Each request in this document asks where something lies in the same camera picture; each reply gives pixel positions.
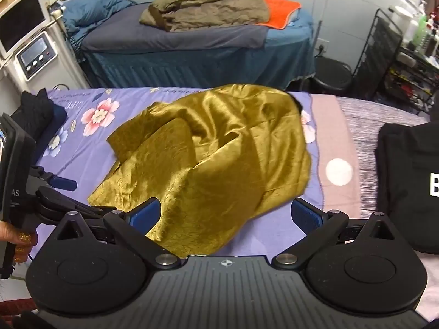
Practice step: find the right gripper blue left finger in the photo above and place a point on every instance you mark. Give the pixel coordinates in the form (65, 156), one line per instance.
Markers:
(131, 229)

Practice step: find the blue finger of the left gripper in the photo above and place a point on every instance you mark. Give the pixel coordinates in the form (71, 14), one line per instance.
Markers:
(62, 183)

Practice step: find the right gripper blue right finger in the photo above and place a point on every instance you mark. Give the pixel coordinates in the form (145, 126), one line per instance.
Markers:
(321, 229)

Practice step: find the golden satin jacket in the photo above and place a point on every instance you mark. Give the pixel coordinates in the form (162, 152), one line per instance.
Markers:
(214, 159)

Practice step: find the black and navy folded clothes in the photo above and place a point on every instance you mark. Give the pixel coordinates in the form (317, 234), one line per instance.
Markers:
(41, 118)

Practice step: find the left hand gold nails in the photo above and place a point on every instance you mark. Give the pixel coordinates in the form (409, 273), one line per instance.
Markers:
(24, 241)

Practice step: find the pink blanket with white dot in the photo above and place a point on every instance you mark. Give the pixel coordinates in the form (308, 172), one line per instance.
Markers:
(338, 167)

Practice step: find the black folded t-shirt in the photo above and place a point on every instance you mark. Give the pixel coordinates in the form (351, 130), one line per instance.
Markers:
(410, 195)

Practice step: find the white machine with screen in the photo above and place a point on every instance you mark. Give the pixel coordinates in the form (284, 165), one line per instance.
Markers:
(34, 51)

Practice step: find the teal massage bed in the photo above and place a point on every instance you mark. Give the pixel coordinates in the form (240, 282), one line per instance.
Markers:
(123, 53)

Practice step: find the black round stool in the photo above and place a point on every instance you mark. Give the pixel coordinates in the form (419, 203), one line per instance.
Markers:
(331, 77)

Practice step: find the blue duvet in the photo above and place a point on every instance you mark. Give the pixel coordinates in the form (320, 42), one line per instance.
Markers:
(80, 17)

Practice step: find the olive brown crumpled blanket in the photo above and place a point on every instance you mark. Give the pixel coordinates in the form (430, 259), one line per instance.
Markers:
(186, 15)

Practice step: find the orange towel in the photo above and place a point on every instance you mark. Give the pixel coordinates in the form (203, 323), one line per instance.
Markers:
(281, 13)

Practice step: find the black wire trolley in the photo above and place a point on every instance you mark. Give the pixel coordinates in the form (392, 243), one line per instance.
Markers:
(388, 72)

